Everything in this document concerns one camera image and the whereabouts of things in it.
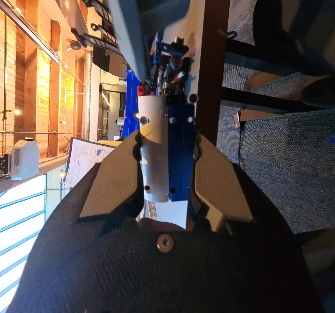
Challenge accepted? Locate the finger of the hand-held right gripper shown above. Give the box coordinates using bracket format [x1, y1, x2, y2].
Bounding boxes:
[103, 0, 154, 82]

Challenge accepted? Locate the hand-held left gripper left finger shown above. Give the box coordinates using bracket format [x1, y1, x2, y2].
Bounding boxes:
[79, 130, 146, 218]

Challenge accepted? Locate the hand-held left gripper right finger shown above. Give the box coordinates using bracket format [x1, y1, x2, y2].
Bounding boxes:
[190, 132, 254, 232]

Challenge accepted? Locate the toy brick car model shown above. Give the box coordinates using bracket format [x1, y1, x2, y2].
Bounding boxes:
[71, 0, 199, 220]

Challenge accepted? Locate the black desk leg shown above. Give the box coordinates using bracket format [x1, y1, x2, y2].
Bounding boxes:
[221, 86, 314, 113]
[225, 39, 296, 70]

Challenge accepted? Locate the white illustrated leaflet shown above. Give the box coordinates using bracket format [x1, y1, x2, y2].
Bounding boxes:
[64, 138, 116, 188]

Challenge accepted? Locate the brown cardboard box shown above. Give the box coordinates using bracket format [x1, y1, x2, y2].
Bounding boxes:
[234, 109, 278, 130]

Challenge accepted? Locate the blue plastic bin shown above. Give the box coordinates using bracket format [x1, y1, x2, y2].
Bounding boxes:
[123, 69, 142, 138]

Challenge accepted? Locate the thin metal rod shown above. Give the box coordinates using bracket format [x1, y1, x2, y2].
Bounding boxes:
[0, 131, 87, 135]

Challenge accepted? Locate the large grid window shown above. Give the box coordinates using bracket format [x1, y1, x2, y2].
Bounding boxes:
[0, 173, 71, 311]

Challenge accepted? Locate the cardboard piece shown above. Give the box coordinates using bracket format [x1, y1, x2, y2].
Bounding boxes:
[243, 72, 286, 91]

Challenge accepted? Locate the thin black looped cable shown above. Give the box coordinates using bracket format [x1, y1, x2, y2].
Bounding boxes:
[218, 29, 238, 40]

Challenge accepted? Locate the white wall device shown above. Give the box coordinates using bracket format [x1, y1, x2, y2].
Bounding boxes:
[8, 138, 40, 181]

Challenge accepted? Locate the ceiling light rail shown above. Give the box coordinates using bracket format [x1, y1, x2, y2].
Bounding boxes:
[0, 0, 61, 63]

